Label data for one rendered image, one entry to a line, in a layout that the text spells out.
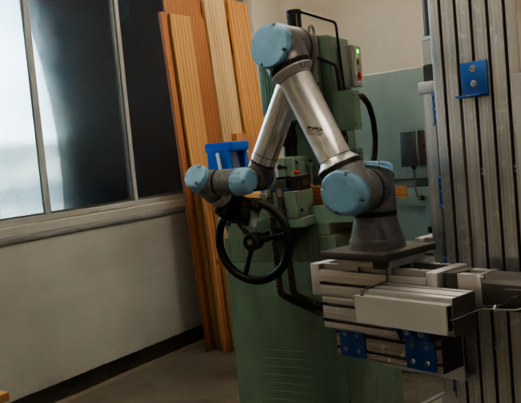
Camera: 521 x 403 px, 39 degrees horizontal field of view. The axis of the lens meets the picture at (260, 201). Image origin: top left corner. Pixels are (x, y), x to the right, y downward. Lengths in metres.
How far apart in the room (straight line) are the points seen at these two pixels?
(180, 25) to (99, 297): 1.58
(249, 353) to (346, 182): 1.11
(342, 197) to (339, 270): 0.30
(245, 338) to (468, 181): 1.13
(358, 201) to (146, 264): 2.42
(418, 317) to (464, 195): 0.40
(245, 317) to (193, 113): 1.79
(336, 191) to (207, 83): 2.70
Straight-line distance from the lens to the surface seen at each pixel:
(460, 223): 2.00
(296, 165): 2.67
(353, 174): 1.80
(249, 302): 2.69
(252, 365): 2.75
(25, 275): 3.53
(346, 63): 2.92
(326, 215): 2.50
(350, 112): 2.80
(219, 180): 2.03
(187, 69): 4.26
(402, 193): 2.56
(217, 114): 4.46
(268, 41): 1.91
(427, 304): 1.72
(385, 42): 5.06
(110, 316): 3.91
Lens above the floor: 1.11
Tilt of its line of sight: 4 degrees down
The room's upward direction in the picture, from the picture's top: 5 degrees counter-clockwise
